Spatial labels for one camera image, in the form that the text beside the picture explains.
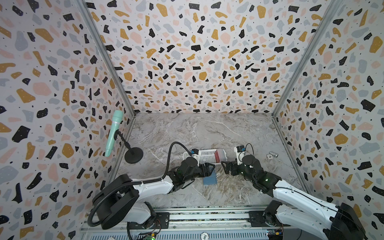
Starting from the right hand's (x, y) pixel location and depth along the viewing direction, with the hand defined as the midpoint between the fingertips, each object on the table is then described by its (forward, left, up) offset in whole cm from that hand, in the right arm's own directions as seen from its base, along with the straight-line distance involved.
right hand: (228, 159), depth 80 cm
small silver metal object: (+10, -30, -15) cm, 35 cm away
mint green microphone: (+12, +56, +19) cm, 61 cm away
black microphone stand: (+9, +58, -13) cm, 60 cm away
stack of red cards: (+6, +4, -11) cm, 13 cm away
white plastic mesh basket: (+9, +7, -15) cm, 19 cm away
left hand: (-3, +7, -2) cm, 8 cm away
